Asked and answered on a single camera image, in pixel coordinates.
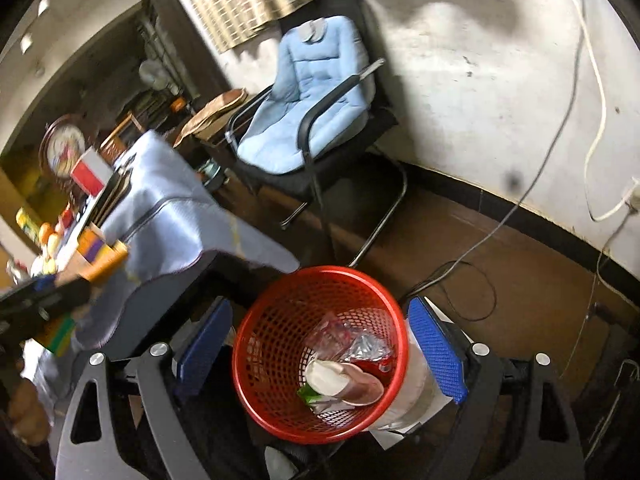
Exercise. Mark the blue checked tablecloth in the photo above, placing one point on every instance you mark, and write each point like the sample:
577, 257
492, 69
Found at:
173, 229

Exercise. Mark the light blue chair cushion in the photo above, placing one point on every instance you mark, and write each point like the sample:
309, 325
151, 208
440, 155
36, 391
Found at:
314, 58

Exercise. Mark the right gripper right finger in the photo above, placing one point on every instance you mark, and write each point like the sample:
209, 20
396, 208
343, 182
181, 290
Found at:
542, 440

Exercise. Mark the red and white box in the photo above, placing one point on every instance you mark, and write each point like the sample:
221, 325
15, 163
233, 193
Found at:
91, 173

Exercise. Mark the black chair frame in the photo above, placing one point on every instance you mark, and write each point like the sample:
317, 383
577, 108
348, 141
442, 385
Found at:
358, 157

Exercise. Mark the round framed embroidery screen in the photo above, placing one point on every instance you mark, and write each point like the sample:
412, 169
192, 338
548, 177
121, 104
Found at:
66, 139

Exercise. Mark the white electric fan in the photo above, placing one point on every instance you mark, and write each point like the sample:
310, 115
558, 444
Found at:
153, 74

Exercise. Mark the brown cushion on side table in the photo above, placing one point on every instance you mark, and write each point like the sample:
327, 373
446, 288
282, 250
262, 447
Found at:
211, 113

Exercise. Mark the clear plastic wrapper trash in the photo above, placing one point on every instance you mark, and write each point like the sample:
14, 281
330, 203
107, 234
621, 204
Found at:
332, 339

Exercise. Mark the left hand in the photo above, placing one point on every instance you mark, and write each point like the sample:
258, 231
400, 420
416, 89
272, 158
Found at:
28, 418

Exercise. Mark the white pink trash in basket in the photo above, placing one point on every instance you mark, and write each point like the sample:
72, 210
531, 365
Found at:
344, 382

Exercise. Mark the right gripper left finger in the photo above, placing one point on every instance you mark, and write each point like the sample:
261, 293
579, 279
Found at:
161, 376

